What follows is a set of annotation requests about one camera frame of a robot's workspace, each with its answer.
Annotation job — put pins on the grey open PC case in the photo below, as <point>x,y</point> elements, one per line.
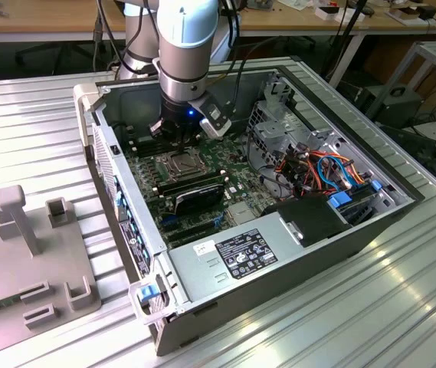
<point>279,291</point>

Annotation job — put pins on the CPU socket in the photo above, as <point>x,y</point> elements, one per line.
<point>179,177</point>

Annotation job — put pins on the wooden desk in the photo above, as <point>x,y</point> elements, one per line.
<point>3,23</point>

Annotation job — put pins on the silver drive cage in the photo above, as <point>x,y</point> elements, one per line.
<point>275,128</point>

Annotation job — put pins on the white box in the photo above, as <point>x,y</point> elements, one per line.
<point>330,15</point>

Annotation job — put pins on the black box with fan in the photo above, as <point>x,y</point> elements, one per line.
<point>397,107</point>

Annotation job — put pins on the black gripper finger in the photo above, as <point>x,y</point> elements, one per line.
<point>155,129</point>

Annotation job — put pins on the blue case latch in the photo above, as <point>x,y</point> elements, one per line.
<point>145,294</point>

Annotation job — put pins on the small black device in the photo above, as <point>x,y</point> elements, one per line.
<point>429,11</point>

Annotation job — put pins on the blue plastic clip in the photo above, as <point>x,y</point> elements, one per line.
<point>375,185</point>

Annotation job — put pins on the black graphics card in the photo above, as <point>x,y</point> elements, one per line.
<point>202,197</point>

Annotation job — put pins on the green motherboard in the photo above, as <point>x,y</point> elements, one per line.
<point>240,180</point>

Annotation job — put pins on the blue disk carrier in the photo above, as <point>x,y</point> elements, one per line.
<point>338,200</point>

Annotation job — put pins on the silver chipset heatsink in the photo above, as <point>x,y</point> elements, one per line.
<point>242,212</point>

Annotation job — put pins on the silver power supply unit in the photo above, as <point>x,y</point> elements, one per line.
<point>198,276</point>

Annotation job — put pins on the black case side panel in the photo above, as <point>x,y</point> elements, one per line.
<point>428,157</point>

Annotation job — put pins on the black RAM stick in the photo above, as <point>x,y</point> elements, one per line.
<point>192,183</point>

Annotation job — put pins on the grey parts rack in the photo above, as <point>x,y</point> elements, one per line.
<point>10,268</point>

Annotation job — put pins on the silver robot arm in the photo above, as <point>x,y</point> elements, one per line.
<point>183,57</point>

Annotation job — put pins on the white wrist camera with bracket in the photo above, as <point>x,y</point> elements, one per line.
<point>213,128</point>

